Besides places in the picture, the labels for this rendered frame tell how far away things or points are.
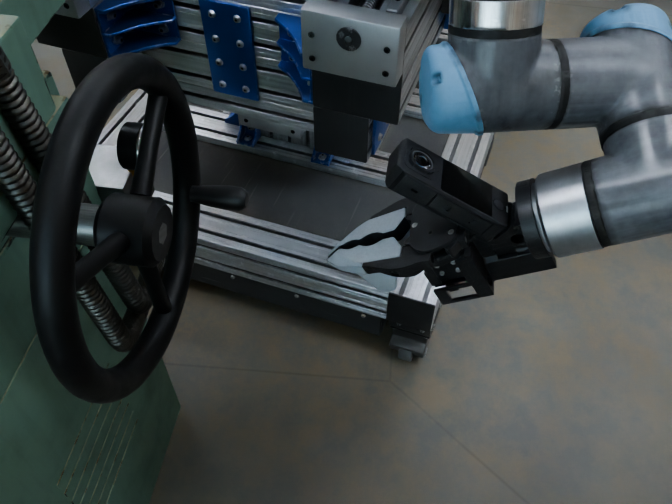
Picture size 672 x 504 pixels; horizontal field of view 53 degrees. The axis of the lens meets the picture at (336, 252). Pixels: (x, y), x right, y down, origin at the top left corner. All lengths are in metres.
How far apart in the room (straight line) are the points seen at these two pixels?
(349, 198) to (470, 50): 0.91
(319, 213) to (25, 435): 0.77
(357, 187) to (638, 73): 0.93
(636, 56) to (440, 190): 0.19
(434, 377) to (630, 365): 0.42
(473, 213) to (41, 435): 0.58
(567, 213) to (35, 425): 0.63
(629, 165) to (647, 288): 1.13
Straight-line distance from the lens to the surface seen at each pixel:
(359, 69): 0.93
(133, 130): 0.88
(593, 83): 0.59
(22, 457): 0.87
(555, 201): 0.58
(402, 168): 0.55
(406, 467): 1.34
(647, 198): 0.57
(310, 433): 1.36
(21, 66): 0.59
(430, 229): 0.61
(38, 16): 0.80
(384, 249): 0.63
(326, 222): 1.38
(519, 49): 0.56
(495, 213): 0.59
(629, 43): 0.62
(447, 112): 0.56
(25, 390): 0.84
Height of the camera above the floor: 1.23
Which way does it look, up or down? 50 degrees down
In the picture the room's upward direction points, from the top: straight up
